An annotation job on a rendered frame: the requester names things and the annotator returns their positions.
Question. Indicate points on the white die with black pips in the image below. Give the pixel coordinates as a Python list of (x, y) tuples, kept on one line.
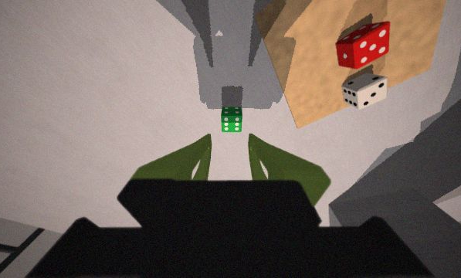
[(365, 90)]

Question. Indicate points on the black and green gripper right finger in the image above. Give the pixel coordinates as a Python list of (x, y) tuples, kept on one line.
[(282, 165)]

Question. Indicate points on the green die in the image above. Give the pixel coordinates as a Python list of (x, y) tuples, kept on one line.
[(231, 118)]

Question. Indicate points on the tan mat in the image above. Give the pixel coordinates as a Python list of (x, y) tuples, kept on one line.
[(301, 35)]

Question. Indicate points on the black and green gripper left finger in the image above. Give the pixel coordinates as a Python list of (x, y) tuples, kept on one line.
[(180, 164)]

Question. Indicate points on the red die with white pips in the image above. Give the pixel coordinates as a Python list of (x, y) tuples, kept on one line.
[(363, 45)]

